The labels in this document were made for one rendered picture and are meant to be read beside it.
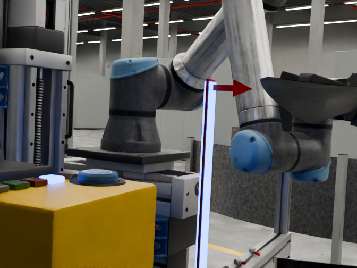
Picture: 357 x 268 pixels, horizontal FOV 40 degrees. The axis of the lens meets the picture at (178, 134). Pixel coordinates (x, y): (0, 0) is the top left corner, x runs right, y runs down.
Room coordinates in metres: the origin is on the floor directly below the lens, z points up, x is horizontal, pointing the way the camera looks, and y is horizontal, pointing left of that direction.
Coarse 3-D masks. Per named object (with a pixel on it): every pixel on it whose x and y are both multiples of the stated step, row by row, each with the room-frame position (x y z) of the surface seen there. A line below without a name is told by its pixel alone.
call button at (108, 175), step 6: (78, 174) 0.48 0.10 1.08; (84, 174) 0.47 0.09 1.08; (90, 174) 0.47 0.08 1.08; (96, 174) 0.47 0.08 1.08; (102, 174) 0.47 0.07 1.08; (108, 174) 0.47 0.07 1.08; (114, 174) 0.48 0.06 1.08; (78, 180) 0.48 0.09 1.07; (84, 180) 0.47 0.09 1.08; (90, 180) 0.47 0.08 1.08; (96, 180) 0.47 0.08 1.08; (102, 180) 0.47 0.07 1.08; (108, 180) 0.47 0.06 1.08; (114, 180) 0.48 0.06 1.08
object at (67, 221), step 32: (32, 192) 0.41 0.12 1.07; (64, 192) 0.42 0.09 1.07; (96, 192) 0.43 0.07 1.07; (128, 192) 0.45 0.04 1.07; (0, 224) 0.38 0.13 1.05; (32, 224) 0.36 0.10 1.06; (64, 224) 0.37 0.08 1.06; (96, 224) 0.40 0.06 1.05; (128, 224) 0.45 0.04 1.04; (0, 256) 0.38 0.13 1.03; (32, 256) 0.36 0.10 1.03; (64, 256) 0.37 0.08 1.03; (96, 256) 0.40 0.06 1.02; (128, 256) 0.45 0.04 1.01
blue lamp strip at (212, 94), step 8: (208, 96) 0.70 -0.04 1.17; (208, 104) 0.70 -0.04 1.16; (208, 112) 0.70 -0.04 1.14; (208, 120) 0.70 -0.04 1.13; (208, 128) 0.70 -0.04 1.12; (208, 136) 0.70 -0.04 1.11; (208, 144) 0.70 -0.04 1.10; (208, 152) 0.70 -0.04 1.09; (208, 160) 0.70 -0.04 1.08; (208, 168) 0.70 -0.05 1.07; (208, 176) 0.71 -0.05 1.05; (208, 184) 0.71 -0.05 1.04; (208, 192) 0.71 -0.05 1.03; (208, 200) 0.71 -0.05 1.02; (208, 208) 0.71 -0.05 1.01; (208, 216) 0.71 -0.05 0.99; (208, 224) 0.71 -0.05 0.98; (200, 248) 0.70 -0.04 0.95; (200, 256) 0.70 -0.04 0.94; (200, 264) 0.70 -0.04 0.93
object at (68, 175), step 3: (66, 171) 0.51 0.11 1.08; (69, 171) 0.51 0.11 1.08; (72, 171) 0.51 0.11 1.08; (60, 174) 0.50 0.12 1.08; (63, 174) 0.50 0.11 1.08; (66, 174) 0.49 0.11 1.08; (69, 174) 0.49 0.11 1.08; (72, 174) 0.49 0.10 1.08; (75, 174) 0.50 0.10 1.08; (66, 177) 0.49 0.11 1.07; (69, 177) 0.49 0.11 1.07; (72, 177) 0.49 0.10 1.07; (75, 177) 0.50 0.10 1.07
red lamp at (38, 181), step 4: (20, 180) 0.45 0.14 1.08; (24, 180) 0.44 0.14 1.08; (28, 180) 0.44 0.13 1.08; (32, 180) 0.44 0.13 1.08; (36, 180) 0.44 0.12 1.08; (40, 180) 0.44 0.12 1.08; (44, 180) 0.45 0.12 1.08; (32, 184) 0.44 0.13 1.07; (36, 184) 0.44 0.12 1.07; (40, 184) 0.44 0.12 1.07; (44, 184) 0.45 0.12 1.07
